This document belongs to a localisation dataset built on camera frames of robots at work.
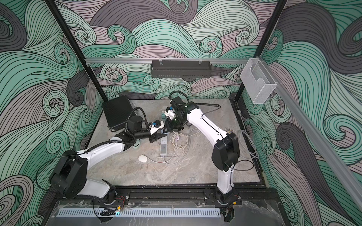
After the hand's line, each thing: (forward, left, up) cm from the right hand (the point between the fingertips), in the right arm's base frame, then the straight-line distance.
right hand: (164, 132), depth 79 cm
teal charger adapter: (+21, +3, -11) cm, 24 cm away
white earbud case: (-9, +15, -17) cm, 24 cm away
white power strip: (+3, +2, -15) cm, 15 cm away
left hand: (+3, 0, 0) cm, 3 cm away
